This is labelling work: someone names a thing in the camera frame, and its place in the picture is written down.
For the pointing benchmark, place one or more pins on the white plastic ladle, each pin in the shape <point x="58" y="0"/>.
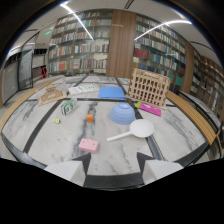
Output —
<point x="141" y="128"/>

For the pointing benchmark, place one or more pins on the white printed booklet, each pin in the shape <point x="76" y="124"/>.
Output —
<point x="83" y="89"/>

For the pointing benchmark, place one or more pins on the wide bookshelf with books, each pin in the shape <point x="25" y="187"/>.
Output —
<point x="80" y="43"/>

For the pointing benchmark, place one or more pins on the small yellow-green cube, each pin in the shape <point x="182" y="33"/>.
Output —
<point x="57" y="121"/>

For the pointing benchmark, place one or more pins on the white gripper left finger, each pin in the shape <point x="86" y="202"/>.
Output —
<point x="68" y="169"/>

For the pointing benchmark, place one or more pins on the wooden wall panel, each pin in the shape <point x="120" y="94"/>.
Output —
<point x="121" y="44"/>

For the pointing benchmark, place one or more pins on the pink toy block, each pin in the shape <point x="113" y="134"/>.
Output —
<point x="88" y="145"/>

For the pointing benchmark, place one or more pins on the red chair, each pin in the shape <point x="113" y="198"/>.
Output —
<point x="43" y="72"/>

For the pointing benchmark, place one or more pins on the small orange cube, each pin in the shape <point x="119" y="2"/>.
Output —
<point x="89" y="118"/>

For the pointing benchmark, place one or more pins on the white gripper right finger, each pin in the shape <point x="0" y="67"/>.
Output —
<point x="159" y="168"/>

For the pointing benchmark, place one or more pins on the large wooden lattice model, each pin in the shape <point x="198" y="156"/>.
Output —
<point x="147" y="87"/>

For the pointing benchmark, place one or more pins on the green and white box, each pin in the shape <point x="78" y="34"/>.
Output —
<point x="68" y="106"/>

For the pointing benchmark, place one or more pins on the pink flat booklet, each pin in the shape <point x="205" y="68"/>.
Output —
<point x="150" y="109"/>

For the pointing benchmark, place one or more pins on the small wooden stepped model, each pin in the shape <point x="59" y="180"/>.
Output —
<point x="51" y="94"/>

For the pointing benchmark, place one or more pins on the blue upturned bowl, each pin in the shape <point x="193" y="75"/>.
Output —
<point x="122" y="113"/>

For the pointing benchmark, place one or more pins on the tall bookshelf with books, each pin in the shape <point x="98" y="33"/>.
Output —
<point x="159" y="50"/>

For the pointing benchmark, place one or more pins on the blue flat folder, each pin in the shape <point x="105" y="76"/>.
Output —
<point x="111" y="92"/>

